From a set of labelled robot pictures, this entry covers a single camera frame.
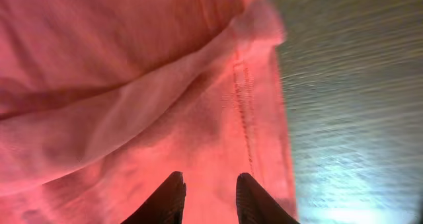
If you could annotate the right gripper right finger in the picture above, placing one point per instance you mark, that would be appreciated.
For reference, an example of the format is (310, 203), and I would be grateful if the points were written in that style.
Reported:
(256, 206)

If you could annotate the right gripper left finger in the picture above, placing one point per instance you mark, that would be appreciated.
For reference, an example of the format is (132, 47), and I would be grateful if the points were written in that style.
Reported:
(164, 206)

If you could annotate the red soccer t-shirt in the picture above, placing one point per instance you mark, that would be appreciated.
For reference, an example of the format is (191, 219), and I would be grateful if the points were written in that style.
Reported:
(101, 100)

